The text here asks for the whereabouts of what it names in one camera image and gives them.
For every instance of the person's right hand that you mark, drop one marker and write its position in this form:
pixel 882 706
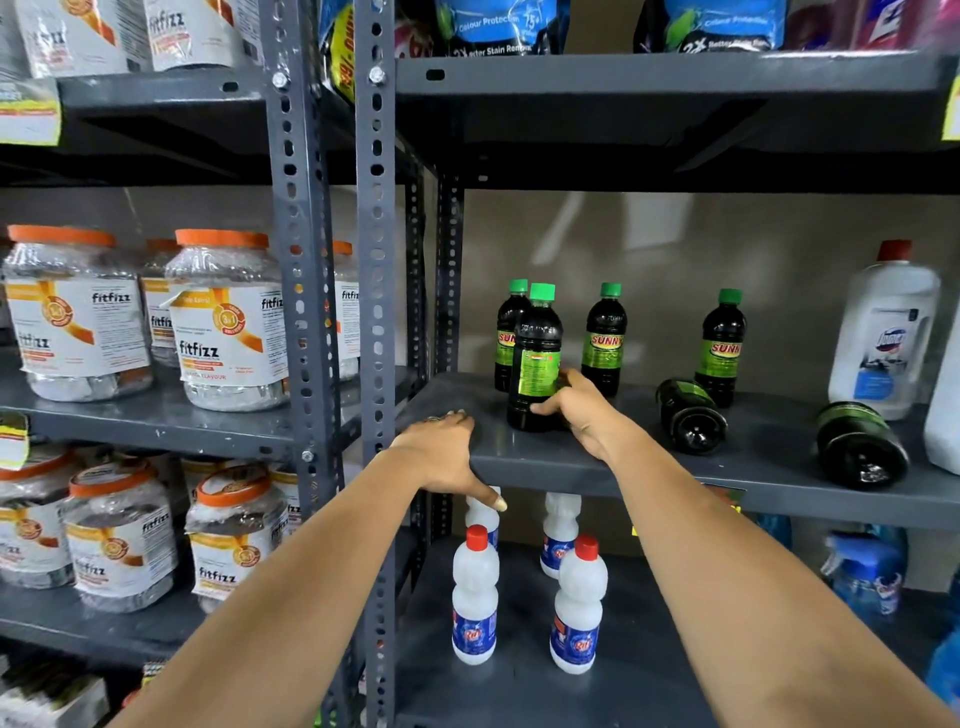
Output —
pixel 589 420

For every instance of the person's left hand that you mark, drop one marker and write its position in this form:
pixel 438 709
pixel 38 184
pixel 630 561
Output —
pixel 439 457

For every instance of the person's right thumb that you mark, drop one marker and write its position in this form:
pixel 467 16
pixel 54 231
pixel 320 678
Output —
pixel 547 406

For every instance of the person's left thumb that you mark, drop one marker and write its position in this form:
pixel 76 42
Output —
pixel 484 495

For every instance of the dark bottle green cap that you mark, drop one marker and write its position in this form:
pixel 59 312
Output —
pixel 506 330
pixel 720 352
pixel 536 337
pixel 862 450
pixel 604 337
pixel 694 427

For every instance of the grey metal rack with bottles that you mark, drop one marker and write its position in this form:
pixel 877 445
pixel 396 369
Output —
pixel 675 82

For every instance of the person's right forearm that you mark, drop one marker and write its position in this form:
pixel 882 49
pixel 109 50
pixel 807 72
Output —
pixel 750 600

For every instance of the person's left forearm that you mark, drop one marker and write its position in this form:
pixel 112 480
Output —
pixel 285 600

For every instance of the small white bottle red cap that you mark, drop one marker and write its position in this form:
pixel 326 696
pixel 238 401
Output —
pixel 475 600
pixel 480 523
pixel 559 525
pixel 577 607

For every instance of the green yellow shelf tag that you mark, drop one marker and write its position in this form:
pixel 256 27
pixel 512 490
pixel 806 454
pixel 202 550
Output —
pixel 724 499

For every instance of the clear jar orange lid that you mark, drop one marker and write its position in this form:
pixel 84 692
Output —
pixel 346 315
pixel 75 322
pixel 225 330
pixel 159 315

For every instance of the blue spray bottle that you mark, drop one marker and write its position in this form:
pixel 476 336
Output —
pixel 946 660
pixel 774 529
pixel 862 574

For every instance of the grey metal rack with jars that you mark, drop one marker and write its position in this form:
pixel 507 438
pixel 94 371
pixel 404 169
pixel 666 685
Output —
pixel 300 225

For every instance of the large white bottle red cap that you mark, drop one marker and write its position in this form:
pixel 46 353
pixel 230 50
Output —
pixel 885 337

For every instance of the group of orange-lidded sachet jars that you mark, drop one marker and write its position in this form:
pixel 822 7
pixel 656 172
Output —
pixel 120 536

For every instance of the blue detergent pouch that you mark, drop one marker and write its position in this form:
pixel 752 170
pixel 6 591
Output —
pixel 720 22
pixel 499 26

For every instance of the large white plastic bottle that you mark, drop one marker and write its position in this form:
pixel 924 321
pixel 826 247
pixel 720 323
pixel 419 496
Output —
pixel 945 420

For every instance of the yellow red pouch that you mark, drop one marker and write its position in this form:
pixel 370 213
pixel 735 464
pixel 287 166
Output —
pixel 339 45

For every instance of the yellow shelf price label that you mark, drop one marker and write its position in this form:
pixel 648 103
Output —
pixel 30 116
pixel 952 112
pixel 11 442

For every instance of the white cardboard boxes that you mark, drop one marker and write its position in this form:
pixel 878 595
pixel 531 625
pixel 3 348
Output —
pixel 52 701

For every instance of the pink white bottle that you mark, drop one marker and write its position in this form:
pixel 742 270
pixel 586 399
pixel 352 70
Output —
pixel 881 22

